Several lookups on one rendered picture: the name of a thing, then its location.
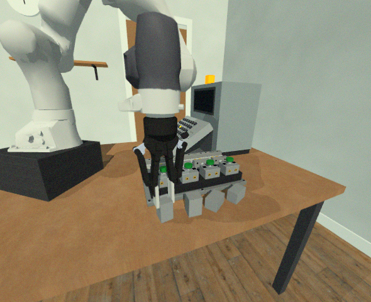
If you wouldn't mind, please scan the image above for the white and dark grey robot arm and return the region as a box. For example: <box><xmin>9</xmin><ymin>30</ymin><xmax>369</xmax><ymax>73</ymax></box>
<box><xmin>0</xmin><ymin>0</ymin><xmax>197</xmax><ymax>152</ymax></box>

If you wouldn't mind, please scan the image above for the grey control cabinet with keypad desk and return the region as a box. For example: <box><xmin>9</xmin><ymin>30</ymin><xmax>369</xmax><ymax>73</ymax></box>
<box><xmin>177</xmin><ymin>75</ymin><xmax>262</xmax><ymax>156</ymax></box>

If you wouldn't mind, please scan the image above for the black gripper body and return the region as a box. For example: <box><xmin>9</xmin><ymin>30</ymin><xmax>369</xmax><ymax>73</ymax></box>
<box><xmin>143</xmin><ymin>116</ymin><xmax>179</xmax><ymax>156</ymax></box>

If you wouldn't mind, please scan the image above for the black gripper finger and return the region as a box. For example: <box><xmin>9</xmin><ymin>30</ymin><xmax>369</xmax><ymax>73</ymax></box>
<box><xmin>164</xmin><ymin>140</ymin><xmax>187</xmax><ymax>203</ymax></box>
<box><xmin>133</xmin><ymin>143</ymin><xmax>162</xmax><ymax>209</ymax></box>

